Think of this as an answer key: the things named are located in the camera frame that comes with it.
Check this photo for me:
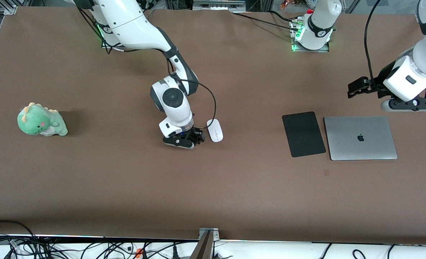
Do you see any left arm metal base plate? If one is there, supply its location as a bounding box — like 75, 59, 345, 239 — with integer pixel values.
291, 17, 331, 53

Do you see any grey closed laptop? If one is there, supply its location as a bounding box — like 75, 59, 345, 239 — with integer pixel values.
323, 115, 398, 161

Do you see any metal table edge bracket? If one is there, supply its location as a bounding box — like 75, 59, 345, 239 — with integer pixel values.
190, 227, 220, 259

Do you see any green dinosaur plush toy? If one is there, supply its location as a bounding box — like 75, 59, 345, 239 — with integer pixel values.
17, 103, 69, 137

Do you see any black mouse pad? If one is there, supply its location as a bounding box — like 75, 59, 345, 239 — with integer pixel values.
282, 111, 326, 158

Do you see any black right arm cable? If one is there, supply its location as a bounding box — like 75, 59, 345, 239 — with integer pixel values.
168, 72, 217, 130

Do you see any grey metal box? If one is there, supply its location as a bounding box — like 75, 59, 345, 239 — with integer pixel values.
192, 0, 246, 10

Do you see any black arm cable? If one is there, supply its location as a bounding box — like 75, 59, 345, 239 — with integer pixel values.
364, 0, 383, 86
168, 72, 217, 130

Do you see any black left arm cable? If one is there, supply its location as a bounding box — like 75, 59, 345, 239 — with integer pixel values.
364, 0, 383, 86

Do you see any thick black looped cable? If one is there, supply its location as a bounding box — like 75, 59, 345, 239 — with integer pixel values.
0, 220, 39, 259

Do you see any black cable on table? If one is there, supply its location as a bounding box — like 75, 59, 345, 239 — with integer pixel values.
230, 10, 300, 31

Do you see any white computer mouse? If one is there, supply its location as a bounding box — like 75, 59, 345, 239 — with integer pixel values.
206, 119, 224, 143

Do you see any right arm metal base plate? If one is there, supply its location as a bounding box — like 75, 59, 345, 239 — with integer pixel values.
101, 34, 127, 49

